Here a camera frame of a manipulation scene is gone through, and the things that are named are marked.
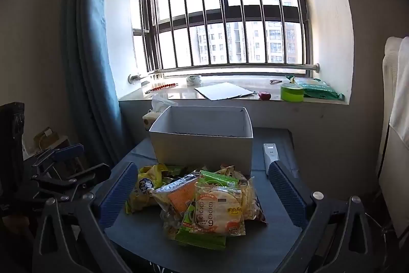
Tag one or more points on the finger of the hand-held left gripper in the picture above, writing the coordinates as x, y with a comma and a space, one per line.
68, 152
80, 180

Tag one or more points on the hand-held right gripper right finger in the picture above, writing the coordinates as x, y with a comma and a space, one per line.
287, 196

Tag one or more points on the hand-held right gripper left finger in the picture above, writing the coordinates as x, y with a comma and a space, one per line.
118, 193

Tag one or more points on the orange snack packet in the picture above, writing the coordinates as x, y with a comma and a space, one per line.
180, 196

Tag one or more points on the pile of mixed snack bags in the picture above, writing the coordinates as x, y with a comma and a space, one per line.
217, 205

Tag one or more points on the white cardboard box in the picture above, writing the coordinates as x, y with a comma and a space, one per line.
198, 151

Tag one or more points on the brown cardboard carton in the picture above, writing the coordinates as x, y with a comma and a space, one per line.
48, 138

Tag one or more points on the white remote control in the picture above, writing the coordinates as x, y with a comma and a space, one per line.
270, 154

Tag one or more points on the white tissue pack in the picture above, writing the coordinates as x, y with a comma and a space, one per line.
150, 119

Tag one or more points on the blue curtain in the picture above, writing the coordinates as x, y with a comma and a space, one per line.
96, 68

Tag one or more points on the green round container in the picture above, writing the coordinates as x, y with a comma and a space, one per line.
292, 94

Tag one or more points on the red oval object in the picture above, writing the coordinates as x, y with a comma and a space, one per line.
264, 95

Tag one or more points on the green plastic bag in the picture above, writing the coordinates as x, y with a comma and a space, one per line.
319, 89

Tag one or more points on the red beaded stick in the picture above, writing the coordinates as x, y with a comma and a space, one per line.
163, 87

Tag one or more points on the small metal clip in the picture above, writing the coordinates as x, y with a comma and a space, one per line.
274, 81

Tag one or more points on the white cardboard sheet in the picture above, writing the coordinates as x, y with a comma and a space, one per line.
223, 90

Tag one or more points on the white cloth-covered furniture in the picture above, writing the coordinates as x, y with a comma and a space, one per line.
396, 132

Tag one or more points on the clear tape roll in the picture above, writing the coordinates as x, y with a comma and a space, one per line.
194, 83

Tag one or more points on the metal window guard rail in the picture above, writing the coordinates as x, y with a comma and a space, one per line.
239, 67

